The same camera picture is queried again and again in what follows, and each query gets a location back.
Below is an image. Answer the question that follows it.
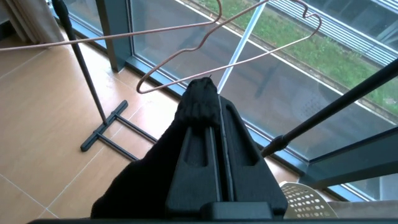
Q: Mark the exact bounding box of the beige curtain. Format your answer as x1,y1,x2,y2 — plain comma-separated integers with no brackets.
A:
0,0,65,45

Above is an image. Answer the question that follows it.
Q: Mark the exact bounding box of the white laundry basket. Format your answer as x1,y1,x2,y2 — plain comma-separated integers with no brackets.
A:
278,180,340,219

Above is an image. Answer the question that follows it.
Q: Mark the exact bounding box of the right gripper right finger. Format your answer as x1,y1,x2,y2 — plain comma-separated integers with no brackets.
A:
217,95,289,219

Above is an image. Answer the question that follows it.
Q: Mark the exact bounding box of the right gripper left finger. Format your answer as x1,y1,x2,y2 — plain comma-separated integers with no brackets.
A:
165,125,223,219

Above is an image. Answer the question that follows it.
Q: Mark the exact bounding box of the window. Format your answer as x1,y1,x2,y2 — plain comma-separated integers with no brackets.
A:
62,0,398,203

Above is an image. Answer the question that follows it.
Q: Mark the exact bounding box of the black clothes rack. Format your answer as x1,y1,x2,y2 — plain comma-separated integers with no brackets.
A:
50,0,398,161

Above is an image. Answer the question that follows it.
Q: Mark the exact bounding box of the black garment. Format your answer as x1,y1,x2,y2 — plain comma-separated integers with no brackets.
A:
90,77,222,219

